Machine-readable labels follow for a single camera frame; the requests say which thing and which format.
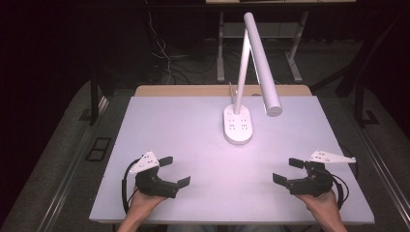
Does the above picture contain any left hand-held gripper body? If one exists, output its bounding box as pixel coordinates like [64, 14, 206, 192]
[129, 150, 179, 199]

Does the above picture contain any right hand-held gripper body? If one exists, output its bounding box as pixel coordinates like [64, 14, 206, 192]
[285, 149, 357, 198]

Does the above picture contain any person's left hand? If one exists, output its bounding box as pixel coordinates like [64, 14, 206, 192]
[126, 188, 169, 221]

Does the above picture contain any person's right hand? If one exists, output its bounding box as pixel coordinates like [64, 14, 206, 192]
[296, 188, 342, 224]

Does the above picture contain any white desk lamp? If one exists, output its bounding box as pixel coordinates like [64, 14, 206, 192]
[222, 12, 284, 146]

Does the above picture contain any black metal stand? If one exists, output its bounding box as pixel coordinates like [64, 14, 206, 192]
[78, 70, 102, 127]
[353, 80, 381, 129]

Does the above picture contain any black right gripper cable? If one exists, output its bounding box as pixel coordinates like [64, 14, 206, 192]
[331, 173, 351, 211]

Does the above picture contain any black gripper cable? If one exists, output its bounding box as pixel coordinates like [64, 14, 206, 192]
[121, 159, 140, 215]
[331, 173, 351, 211]

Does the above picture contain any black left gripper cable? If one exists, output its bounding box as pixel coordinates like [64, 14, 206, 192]
[121, 159, 140, 215]

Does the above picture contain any black rectangular floor frame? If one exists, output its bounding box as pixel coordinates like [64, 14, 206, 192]
[84, 136, 113, 162]

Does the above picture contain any metal floor rail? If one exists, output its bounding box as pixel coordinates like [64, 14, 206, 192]
[353, 124, 410, 228]
[38, 96, 110, 232]

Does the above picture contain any white lamp cable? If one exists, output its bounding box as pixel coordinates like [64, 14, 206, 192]
[228, 81, 239, 104]

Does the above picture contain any tangle of floor cables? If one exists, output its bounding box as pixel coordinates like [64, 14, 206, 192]
[146, 11, 218, 86]

